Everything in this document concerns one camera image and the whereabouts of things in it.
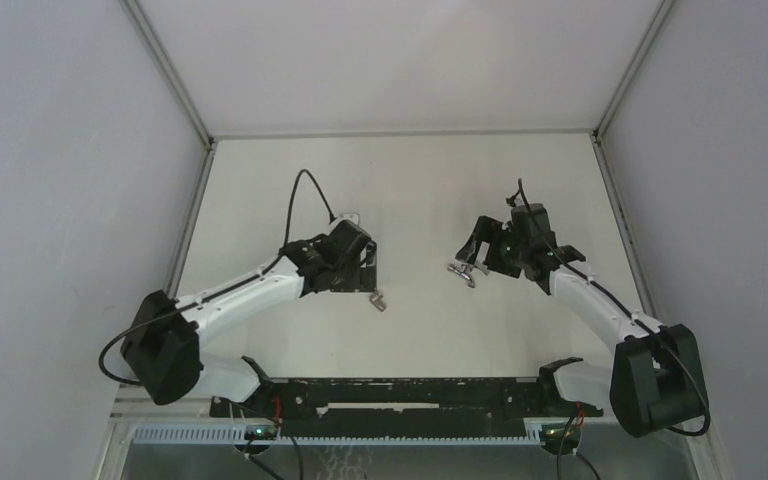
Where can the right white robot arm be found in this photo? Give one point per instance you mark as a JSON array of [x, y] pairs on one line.
[[655, 381]]

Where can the white slotted cable duct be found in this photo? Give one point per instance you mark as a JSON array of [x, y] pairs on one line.
[[226, 434]]

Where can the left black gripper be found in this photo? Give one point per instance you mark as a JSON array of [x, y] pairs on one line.
[[363, 279]]

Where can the green circuit board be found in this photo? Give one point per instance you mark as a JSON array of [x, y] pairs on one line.
[[554, 434], [262, 433]]

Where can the right green circuit board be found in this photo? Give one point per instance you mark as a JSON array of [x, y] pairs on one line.
[[554, 434]]

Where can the steel elbow pipe fitting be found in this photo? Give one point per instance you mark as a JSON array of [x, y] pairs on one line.
[[377, 299]]

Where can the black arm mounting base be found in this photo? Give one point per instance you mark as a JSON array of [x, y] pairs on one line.
[[459, 406]]

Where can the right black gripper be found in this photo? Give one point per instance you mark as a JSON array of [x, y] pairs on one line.
[[488, 230]]

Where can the left green circuit board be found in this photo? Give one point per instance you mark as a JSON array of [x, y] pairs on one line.
[[262, 433]]

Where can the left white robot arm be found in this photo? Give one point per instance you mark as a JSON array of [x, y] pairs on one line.
[[166, 345]]

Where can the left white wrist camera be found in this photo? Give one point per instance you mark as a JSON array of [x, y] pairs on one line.
[[353, 217]]

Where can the aluminium enclosure frame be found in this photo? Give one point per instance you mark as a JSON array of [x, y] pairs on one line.
[[417, 113]]

